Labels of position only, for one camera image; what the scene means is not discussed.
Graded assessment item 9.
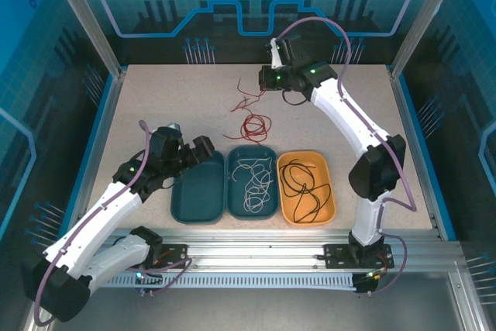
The short red cable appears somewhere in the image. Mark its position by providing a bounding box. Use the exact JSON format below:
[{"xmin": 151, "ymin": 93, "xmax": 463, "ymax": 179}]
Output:
[{"xmin": 231, "ymin": 78, "xmax": 268, "ymax": 113}]

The long red cable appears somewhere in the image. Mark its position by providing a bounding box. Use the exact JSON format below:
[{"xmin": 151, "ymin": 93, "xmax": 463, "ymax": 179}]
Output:
[{"xmin": 223, "ymin": 113, "xmax": 272, "ymax": 147}]

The white cable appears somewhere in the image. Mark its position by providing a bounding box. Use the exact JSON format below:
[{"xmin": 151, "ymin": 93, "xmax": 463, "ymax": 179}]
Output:
[{"xmin": 231, "ymin": 156, "xmax": 275, "ymax": 215}]

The black cable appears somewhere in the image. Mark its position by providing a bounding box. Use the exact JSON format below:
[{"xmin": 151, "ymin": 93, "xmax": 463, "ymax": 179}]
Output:
[{"xmin": 279, "ymin": 158, "xmax": 331, "ymax": 226}]

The teal plastic tray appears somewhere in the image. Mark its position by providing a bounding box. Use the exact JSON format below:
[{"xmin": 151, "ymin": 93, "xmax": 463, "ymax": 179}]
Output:
[
  {"xmin": 170, "ymin": 148, "xmax": 226, "ymax": 226},
  {"xmin": 226, "ymin": 145, "xmax": 280, "ymax": 220}
]

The orange plastic tray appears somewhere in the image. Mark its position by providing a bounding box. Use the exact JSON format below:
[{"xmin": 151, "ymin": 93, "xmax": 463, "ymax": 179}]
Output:
[{"xmin": 277, "ymin": 150, "xmax": 336, "ymax": 226}]

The thin black right wrist wire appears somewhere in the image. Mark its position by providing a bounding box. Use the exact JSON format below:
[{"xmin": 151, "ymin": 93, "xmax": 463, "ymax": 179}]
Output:
[{"xmin": 281, "ymin": 88, "xmax": 312, "ymax": 107}]

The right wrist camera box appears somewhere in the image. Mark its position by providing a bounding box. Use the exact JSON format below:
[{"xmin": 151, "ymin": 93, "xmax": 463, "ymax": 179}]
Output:
[{"xmin": 265, "ymin": 37, "xmax": 287, "ymax": 71}]

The aluminium side rail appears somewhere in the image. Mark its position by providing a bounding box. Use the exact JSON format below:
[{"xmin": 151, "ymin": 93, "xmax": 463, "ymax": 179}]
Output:
[
  {"xmin": 22, "ymin": 71, "xmax": 125, "ymax": 331},
  {"xmin": 389, "ymin": 69, "xmax": 487, "ymax": 331}
]

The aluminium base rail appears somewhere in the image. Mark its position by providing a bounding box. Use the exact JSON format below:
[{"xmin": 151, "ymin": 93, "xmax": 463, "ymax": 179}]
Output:
[{"xmin": 108, "ymin": 226, "xmax": 462, "ymax": 274}]

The aluminium frame post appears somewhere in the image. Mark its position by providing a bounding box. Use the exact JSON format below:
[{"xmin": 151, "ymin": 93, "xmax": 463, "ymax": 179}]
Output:
[
  {"xmin": 388, "ymin": 0, "xmax": 468, "ymax": 80},
  {"xmin": 42, "ymin": 0, "xmax": 127, "ymax": 79}
]

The white slotted cable duct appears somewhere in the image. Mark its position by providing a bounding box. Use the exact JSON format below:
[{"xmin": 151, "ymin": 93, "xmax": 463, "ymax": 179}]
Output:
[{"xmin": 101, "ymin": 271, "xmax": 357, "ymax": 290}]

